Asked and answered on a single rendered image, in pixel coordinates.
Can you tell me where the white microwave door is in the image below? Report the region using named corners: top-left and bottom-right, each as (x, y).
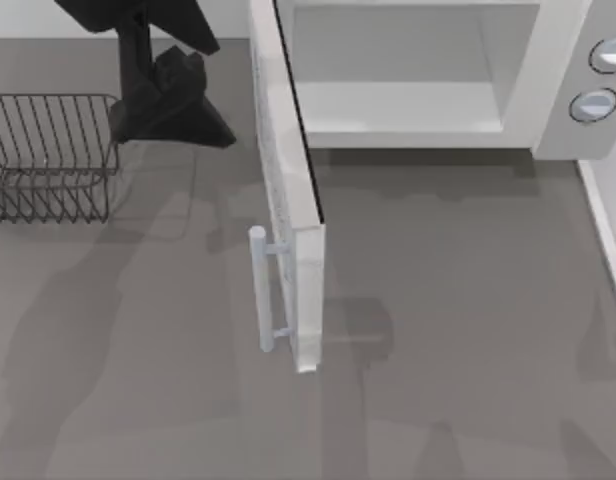
top-left (247, 0), bottom-right (328, 375)

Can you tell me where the pale microwave oven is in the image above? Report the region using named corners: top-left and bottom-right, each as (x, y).
top-left (273, 0), bottom-right (616, 162)

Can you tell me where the grey microwave knob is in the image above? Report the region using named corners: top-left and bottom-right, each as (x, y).
top-left (568, 87), bottom-right (616, 124)
top-left (586, 33), bottom-right (616, 77)

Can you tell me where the dark wire basket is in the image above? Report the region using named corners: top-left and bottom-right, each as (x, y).
top-left (0, 93), bottom-right (122, 225)

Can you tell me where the pale grey door handle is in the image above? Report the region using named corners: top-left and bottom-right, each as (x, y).
top-left (248, 225), bottom-right (295, 354)

